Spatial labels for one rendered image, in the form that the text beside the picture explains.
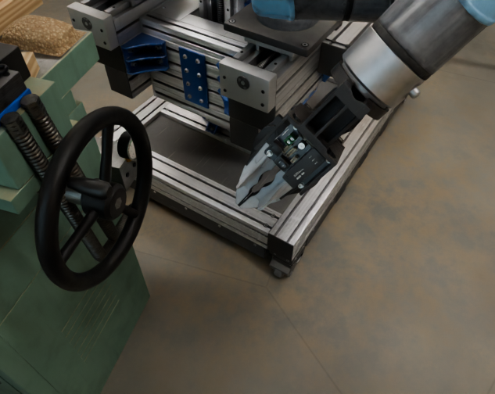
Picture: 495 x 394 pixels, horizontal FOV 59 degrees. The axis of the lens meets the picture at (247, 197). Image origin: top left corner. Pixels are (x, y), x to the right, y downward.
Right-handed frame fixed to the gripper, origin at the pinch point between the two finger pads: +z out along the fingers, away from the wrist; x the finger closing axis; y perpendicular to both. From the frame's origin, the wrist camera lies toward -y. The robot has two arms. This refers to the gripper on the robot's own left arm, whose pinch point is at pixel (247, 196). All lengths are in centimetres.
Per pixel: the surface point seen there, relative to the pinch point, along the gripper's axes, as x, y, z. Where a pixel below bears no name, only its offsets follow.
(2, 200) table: -23.4, 7.0, 23.8
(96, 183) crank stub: -14.6, 6.2, 10.5
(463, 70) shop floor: 41, -215, -27
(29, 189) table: -22.7, 3.4, 22.6
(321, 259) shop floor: 39, -88, 45
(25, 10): -56, -27, 20
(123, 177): -22, -32, 38
